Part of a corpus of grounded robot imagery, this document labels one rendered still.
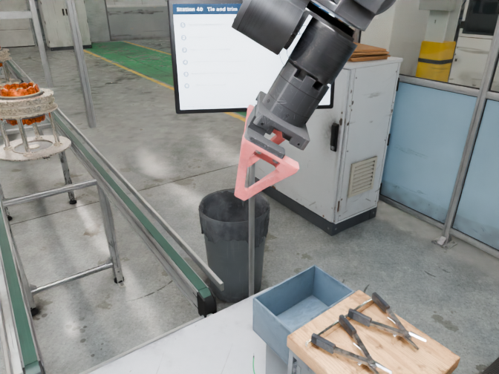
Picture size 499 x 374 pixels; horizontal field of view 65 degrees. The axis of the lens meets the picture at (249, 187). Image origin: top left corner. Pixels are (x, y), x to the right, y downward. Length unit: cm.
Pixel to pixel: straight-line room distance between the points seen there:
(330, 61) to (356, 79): 210
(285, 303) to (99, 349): 150
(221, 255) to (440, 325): 122
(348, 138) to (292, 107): 219
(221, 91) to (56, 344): 158
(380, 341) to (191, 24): 98
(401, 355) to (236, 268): 151
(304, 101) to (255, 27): 9
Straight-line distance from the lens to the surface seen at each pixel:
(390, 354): 72
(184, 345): 109
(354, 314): 72
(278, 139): 53
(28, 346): 123
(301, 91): 43
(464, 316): 254
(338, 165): 266
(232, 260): 210
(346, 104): 254
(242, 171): 43
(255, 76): 129
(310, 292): 90
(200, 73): 127
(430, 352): 74
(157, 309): 235
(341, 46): 43
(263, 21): 42
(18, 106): 233
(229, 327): 111
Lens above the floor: 158
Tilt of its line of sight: 26 degrees down
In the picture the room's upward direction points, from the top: straight up
